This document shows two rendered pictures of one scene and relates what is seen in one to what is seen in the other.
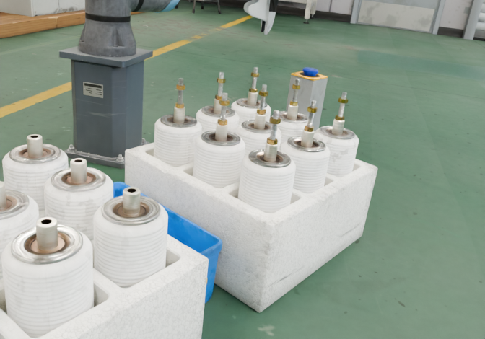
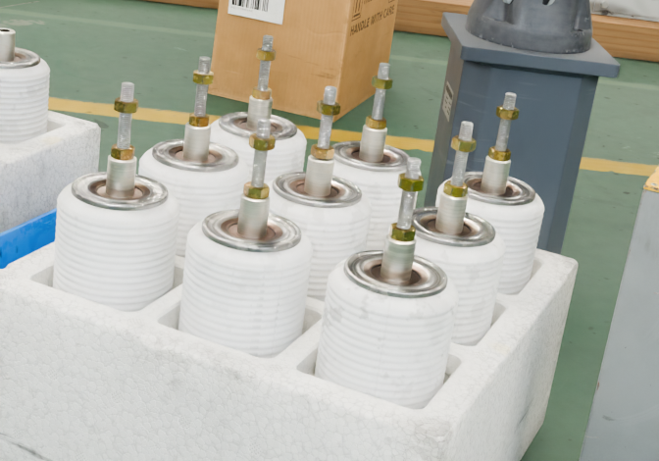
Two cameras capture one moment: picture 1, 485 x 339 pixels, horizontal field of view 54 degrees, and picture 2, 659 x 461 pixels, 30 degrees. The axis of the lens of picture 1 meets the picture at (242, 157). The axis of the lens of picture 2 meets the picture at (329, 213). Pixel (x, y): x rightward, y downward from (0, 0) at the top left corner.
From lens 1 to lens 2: 1.18 m
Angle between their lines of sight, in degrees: 68
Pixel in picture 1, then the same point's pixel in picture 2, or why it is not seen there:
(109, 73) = (460, 72)
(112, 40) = (497, 5)
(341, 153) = (330, 312)
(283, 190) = (72, 254)
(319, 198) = (137, 332)
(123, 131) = not seen: hidden behind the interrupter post
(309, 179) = (185, 297)
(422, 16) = not seen: outside the picture
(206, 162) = not seen: hidden behind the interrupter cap
